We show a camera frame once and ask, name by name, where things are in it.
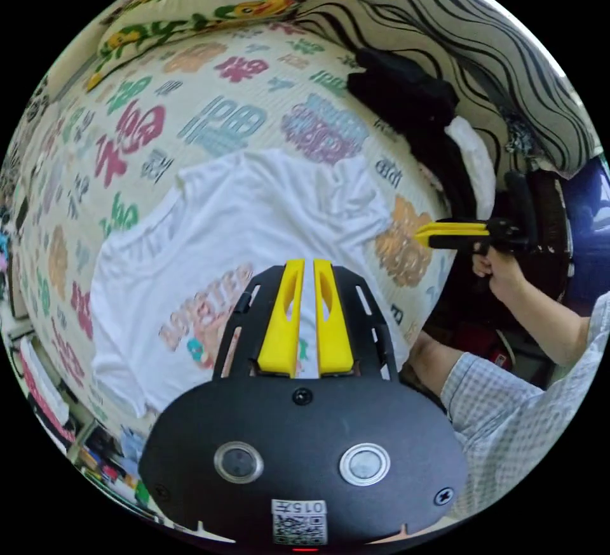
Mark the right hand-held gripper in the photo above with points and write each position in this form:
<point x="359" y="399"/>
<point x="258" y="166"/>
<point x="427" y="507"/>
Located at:
<point x="507" y="236"/>

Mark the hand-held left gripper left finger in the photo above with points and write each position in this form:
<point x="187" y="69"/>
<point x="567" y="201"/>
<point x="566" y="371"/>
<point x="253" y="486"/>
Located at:
<point x="282" y="326"/>

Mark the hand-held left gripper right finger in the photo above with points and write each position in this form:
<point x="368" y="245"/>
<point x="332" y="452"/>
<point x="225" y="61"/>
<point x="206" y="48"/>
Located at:
<point x="333" y="336"/>

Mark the person's left forearm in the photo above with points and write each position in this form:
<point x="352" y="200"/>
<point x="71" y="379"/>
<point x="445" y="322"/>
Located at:
<point x="431" y="357"/>

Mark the person's right forearm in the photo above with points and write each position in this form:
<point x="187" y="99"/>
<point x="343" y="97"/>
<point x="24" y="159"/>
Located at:
<point x="548" y="324"/>

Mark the white t-shirt with print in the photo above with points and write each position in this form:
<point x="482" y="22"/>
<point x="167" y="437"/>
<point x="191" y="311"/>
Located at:
<point x="229" y="240"/>

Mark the person's right hand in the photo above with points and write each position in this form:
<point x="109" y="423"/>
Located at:
<point x="502" y="276"/>

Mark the pile of clothes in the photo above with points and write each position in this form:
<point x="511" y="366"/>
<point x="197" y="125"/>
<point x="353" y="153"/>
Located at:
<point x="410" y="88"/>

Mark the person's body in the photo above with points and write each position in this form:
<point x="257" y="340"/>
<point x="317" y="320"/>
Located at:
<point x="519" y="421"/>

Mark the black-and-white wavy striped blanket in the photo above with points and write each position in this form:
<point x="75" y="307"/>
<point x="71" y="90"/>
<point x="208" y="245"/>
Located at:
<point x="429" y="7"/>

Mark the bed with printed sheet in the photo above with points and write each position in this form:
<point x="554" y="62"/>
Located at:
<point x="229" y="88"/>

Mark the flower-printed pillow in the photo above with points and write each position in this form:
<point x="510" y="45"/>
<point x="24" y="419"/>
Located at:
<point x="190" y="12"/>

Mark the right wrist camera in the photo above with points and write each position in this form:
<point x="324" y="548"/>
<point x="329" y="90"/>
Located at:
<point x="522" y="202"/>

